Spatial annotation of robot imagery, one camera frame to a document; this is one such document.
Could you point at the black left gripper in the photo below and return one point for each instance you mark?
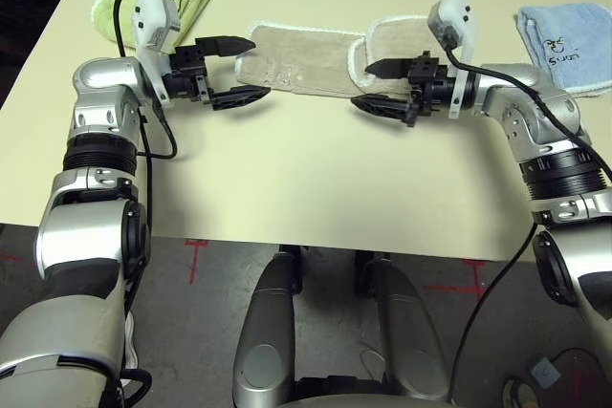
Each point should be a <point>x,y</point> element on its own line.
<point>189,78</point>

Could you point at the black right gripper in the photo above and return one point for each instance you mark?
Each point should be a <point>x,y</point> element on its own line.
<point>437,88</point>

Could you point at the beige towel with white trim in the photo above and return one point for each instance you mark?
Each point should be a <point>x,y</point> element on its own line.
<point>311,54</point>

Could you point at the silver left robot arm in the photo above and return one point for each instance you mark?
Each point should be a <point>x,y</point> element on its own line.
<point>100,78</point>

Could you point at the folded blue towel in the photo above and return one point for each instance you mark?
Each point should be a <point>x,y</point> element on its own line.
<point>583,30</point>

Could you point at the grey robot right leg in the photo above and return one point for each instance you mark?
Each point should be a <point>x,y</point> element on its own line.
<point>411,331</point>

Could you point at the robot waist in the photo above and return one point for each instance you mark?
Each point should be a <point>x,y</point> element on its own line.
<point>363,401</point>

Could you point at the small grey-blue floor device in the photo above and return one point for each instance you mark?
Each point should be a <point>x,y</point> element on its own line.
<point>542,372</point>

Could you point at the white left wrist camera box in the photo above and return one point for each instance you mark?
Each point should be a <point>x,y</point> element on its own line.
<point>150,11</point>

